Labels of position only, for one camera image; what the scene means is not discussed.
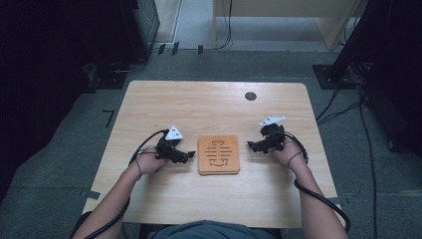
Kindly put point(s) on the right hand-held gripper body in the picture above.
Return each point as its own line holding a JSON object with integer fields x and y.
{"x": 273, "y": 136}

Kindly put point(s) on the black stand base plate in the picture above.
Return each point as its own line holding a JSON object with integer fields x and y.
{"x": 328, "y": 78}
{"x": 109, "y": 79}

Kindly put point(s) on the person's grey-blue clothing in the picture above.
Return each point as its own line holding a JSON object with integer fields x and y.
{"x": 212, "y": 230}

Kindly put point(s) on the person's left hand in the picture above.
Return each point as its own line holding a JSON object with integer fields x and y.
{"x": 147, "y": 162}

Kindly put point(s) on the dark cabinet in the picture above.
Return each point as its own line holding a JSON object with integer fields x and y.
{"x": 147, "y": 23}

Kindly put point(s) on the light wooden desk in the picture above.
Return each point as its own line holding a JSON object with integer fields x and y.
{"x": 288, "y": 10}

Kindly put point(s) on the person's right hand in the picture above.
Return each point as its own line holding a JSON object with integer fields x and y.
{"x": 290, "y": 154}

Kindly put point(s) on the grey tape strip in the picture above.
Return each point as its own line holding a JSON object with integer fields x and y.
{"x": 91, "y": 194}
{"x": 340, "y": 200}

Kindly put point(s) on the black curtain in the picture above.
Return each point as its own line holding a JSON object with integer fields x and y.
{"x": 391, "y": 66}

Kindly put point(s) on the carved wooden trivet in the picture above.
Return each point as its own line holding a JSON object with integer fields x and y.
{"x": 219, "y": 156}

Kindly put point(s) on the dark wristband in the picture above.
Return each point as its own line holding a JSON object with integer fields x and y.
{"x": 293, "y": 158}
{"x": 138, "y": 167}

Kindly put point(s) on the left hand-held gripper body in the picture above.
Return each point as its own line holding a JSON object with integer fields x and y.
{"x": 167, "y": 147}

